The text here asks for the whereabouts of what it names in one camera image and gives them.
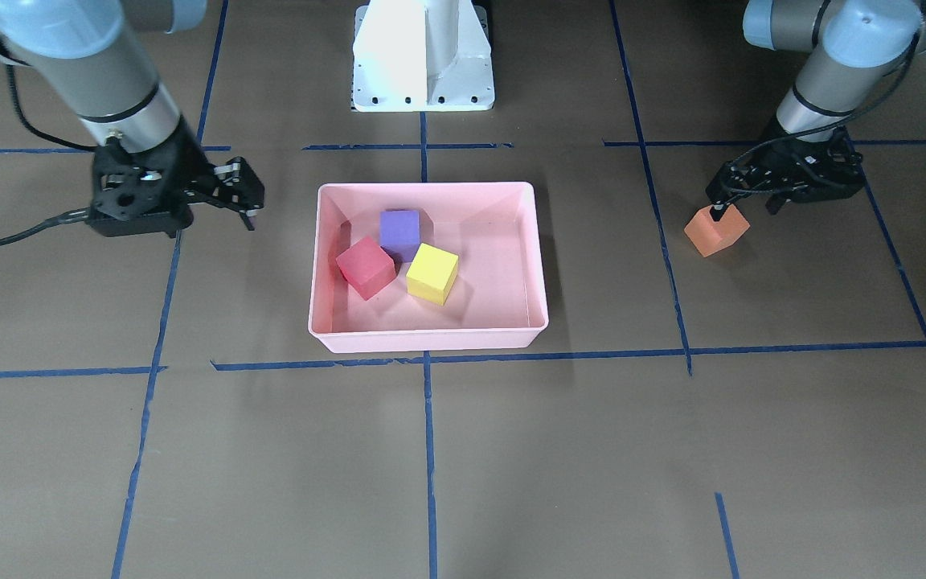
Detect purple foam block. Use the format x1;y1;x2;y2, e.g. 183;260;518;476
379;210;422;263

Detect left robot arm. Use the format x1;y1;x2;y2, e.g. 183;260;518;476
707;1;926;221

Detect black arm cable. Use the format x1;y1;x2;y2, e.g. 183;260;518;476
724;24;926;190
0;24;98;250

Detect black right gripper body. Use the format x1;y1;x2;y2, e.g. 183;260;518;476
93;117;215;219

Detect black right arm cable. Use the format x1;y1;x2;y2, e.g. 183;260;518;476
0;24;98;250

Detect red foam block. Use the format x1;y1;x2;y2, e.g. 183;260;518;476
335;236;397;301

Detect orange foam block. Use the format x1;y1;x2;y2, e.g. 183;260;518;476
683;206;750;257

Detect pink plastic bin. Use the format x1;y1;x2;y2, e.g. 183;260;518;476
308;181;550;353

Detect yellow foam block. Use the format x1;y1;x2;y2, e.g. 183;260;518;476
407;243;460;306

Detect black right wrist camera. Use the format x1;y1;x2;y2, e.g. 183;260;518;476
87;205;194;239

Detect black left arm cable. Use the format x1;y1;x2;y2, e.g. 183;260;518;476
724;24;926;190

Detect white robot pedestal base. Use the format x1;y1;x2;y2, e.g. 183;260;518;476
350;1;496;113

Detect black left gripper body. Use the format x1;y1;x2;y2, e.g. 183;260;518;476
744;127;865;214

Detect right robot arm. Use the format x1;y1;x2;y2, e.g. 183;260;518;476
0;1;265;237

